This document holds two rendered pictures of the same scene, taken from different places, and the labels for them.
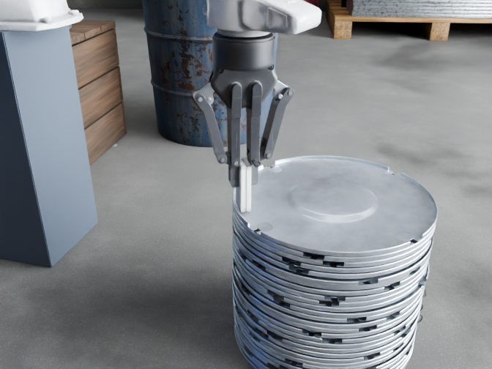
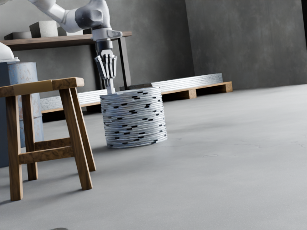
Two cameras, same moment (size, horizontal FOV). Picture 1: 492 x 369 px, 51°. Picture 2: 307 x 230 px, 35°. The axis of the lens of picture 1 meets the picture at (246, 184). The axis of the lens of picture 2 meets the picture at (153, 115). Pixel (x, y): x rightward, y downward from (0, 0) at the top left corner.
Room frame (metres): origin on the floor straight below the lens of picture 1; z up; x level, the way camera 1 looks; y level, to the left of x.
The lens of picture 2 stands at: (-1.23, 1.21, 0.30)
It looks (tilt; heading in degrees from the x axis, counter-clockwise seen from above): 4 degrees down; 322
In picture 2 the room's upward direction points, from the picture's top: 8 degrees counter-clockwise
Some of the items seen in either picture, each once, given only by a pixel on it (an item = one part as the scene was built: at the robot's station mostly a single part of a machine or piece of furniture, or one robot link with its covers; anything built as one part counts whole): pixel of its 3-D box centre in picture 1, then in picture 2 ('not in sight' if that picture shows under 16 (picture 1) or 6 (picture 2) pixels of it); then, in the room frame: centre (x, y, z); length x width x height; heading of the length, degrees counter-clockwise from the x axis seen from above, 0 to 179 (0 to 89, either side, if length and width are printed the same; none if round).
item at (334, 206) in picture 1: (332, 198); (129, 91); (0.66, -0.13, 0.25); 0.29 x 0.29 x 0.01
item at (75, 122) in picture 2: not in sight; (50, 133); (0.22, 0.52, 0.16); 0.34 x 0.24 x 0.34; 147
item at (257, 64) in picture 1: (243, 70); (104, 51); (0.63, 0.00, 0.44); 0.08 x 0.07 x 0.09; 104
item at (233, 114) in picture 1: (233, 123); (104, 66); (0.63, 0.02, 0.37); 0.04 x 0.01 x 0.11; 14
